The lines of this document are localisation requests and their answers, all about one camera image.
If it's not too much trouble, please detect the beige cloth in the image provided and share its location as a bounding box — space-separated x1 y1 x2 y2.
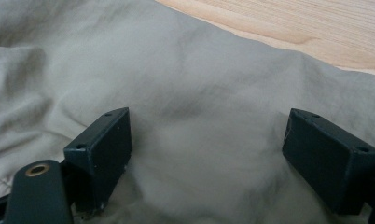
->
0 0 375 224

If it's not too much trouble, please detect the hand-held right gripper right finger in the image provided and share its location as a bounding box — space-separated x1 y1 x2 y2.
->
282 107 375 217

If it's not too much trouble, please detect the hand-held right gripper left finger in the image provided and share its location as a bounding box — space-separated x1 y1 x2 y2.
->
62 106 133 216

